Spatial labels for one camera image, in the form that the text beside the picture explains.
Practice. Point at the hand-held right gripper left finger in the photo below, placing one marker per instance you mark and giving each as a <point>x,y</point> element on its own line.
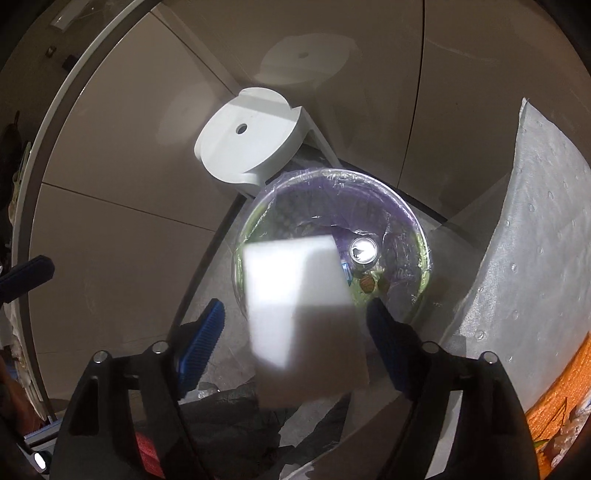
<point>201,344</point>

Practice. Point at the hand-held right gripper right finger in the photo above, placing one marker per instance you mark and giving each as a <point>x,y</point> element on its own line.
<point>388,341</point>

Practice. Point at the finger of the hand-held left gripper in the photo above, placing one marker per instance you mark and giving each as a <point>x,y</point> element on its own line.
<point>27,277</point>

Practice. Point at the white foam block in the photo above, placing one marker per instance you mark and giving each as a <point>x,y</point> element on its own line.
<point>295,323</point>

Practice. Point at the round bin with purple liner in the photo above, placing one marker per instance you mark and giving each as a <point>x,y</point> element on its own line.
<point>314,203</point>

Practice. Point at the large orange foam net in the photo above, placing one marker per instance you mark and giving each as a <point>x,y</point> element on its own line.
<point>554,406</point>

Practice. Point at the small blue wrapper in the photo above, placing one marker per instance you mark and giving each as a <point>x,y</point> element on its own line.
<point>346,271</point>

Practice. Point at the black plastic bag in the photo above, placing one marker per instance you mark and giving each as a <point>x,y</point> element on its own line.
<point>231,429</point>

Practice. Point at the silver drink can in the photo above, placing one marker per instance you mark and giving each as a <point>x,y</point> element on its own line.
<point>364,252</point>

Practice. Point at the red striped cloth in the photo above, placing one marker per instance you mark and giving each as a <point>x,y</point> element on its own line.
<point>148,457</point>

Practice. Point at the white kitchen counter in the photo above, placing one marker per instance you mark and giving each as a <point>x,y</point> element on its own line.
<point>46,138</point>

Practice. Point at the white padded foam sheet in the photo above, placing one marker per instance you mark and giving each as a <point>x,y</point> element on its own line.
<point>531,230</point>

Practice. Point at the white round stool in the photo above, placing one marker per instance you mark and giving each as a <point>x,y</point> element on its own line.
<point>249,138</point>

